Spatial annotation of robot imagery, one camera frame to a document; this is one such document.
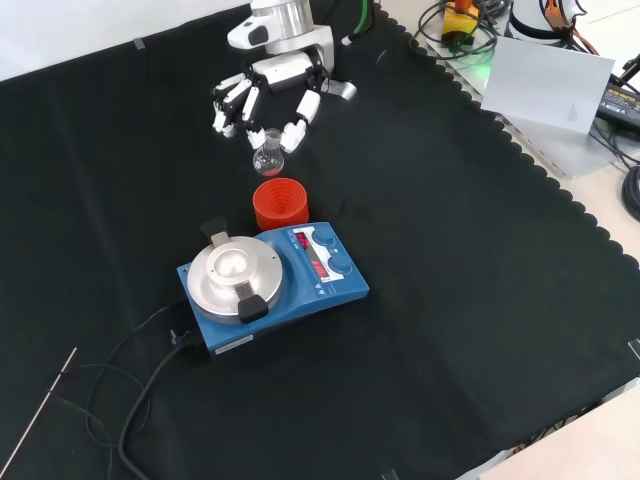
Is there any black looped cable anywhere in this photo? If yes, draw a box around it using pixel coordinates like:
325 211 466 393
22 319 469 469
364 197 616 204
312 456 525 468
408 0 499 60

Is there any orange stepped flask ring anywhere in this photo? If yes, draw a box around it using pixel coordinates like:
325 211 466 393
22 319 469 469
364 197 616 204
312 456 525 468
251 177 312 233

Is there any thin black probe cable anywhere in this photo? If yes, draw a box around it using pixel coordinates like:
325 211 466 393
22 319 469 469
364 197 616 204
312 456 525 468
54 302 176 446

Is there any thin metal probe rod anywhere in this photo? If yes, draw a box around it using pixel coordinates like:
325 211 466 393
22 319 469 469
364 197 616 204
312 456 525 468
1 346 79 474

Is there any black coiled cable bundle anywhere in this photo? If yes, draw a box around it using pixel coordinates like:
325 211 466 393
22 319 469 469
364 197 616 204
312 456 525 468
619 164 640 223

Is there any clear glass round-bottom flask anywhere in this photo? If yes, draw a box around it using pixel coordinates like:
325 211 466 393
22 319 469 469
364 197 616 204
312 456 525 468
252 128 286 178

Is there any black power adapter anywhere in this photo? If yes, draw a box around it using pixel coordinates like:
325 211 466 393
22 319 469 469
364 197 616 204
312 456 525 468
593 82 640 132

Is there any orange cable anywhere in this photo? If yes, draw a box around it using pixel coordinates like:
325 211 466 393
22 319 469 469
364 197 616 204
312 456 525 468
542 0 601 57

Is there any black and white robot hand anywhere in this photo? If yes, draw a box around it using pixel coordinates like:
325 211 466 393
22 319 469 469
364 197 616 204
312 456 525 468
209 27 359 154

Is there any yellow stop button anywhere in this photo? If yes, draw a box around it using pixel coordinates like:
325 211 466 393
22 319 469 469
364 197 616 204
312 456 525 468
439 0 483 48

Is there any pale grey board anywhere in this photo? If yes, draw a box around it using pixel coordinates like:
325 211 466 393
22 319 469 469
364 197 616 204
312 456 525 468
480 35 617 136

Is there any grey metal base plate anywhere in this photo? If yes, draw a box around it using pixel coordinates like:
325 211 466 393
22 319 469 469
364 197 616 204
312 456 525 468
409 27 640 180

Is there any green and black cable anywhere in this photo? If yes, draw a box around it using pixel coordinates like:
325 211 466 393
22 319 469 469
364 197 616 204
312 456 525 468
339 0 377 47

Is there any thick black power cable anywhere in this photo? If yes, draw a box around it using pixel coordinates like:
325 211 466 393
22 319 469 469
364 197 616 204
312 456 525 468
117 329 197 480

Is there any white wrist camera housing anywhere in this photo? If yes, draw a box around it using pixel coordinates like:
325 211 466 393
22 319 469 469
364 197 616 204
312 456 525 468
227 18 271 51

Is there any heater with blue base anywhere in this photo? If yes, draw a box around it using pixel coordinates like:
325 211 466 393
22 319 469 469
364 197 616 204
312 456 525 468
175 217 372 363

